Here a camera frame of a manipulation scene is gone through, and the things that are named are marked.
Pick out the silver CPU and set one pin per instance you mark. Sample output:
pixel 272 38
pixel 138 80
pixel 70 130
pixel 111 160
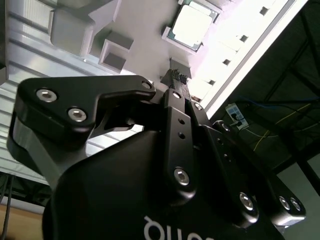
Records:
pixel 192 25

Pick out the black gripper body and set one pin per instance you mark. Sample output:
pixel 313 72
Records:
pixel 112 187

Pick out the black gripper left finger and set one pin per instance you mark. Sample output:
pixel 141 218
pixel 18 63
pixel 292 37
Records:
pixel 62 100

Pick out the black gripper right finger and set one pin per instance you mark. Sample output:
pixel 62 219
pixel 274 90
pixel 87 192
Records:
pixel 225 162

